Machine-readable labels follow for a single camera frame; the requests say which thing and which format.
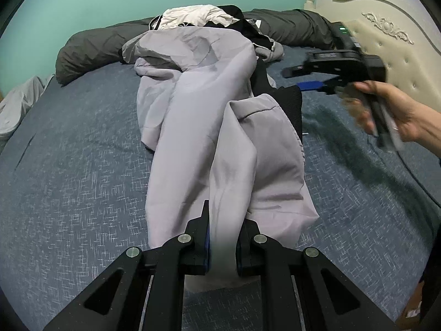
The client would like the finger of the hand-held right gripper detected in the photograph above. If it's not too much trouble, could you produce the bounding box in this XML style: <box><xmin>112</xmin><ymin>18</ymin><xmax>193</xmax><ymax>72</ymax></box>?
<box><xmin>282</xmin><ymin>63</ymin><xmax>311</xmax><ymax>78</ymax></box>
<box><xmin>297</xmin><ymin>81</ymin><xmax>332</xmax><ymax>93</ymax></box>

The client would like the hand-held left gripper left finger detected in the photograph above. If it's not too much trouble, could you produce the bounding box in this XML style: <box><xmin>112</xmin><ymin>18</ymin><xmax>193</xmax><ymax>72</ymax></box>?
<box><xmin>43</xmin><ymin>200</ymin><xmax>211</xmax><ymax>331</ymax></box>

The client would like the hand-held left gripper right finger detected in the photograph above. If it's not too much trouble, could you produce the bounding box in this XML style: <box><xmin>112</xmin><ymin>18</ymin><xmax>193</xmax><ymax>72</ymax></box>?
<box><xmin>236</xmin><ymin>218</ymin><xmax>401</xmax><ymax>331</ymax></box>

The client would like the light grey jacket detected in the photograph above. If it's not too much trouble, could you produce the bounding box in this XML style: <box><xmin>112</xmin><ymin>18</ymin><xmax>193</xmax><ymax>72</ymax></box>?
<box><xmin>119</xmin><ymin>26</ymin><xmax>320</xmax><ymax>294</ymax></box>

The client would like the person's right forearm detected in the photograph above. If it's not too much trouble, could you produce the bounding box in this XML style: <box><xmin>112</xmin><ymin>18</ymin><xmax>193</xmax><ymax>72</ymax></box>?
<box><xmin>426</xmin><ymin>103</ymin><xmax>441</xmax><ymax>161</ymax></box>

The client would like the person's right hand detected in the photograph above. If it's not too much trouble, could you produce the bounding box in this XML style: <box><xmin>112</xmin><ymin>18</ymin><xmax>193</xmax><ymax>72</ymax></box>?
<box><xmin>344</xmin><ymin>80</ymin><xmax>428</xmax><ymax>144</ymax></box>

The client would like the grey garment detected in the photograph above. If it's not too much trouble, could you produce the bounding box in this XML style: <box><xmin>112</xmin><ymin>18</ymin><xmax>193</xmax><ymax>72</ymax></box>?
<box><xmin>254</xmin><ymin>37</ymin><xmax>285</xmax><ymax>63</ymax></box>

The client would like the cream tufted headboard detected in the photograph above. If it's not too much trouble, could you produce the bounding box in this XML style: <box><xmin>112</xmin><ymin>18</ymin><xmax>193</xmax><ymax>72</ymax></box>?
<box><xmin>315</xmin><ymin>0</ymin><xmax>441</xmax><ymax>211</ymax></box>

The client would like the black garment with white trim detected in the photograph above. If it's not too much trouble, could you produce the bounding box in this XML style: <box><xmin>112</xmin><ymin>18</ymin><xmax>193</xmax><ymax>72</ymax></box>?
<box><xmin>149</xmin><ymin>5</ymin><xmax>277</xmax><ymax>52</ymax></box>

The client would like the blue patterned bedspread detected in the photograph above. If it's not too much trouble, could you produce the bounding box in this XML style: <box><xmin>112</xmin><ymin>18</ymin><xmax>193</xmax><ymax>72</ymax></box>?
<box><xmin>0</xmin><ymin>39</ymin><xmax>441</xmax><ymax>331</ymax></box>

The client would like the dark grey duvet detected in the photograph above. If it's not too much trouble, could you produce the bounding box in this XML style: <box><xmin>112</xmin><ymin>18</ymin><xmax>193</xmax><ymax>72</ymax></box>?
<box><xmin>55</xmin><ymin>8</ymin><xmax>342</xmax><ymax>86</ymax></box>

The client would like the light grey cloth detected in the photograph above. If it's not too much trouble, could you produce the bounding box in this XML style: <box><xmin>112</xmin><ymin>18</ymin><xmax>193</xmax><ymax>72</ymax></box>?
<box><xmin>0</xmin><ymin>74</ymin><xmax>56</xmax><ymax>143</ymax></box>

